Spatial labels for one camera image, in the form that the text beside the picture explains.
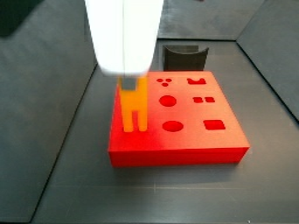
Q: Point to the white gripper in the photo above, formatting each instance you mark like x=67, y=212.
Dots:
x=124, y=27

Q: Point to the yellow square-circle peg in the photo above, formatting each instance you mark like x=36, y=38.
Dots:
x=134, y=103

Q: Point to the red shape-sorting board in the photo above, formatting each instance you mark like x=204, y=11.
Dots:
x=192, y=128

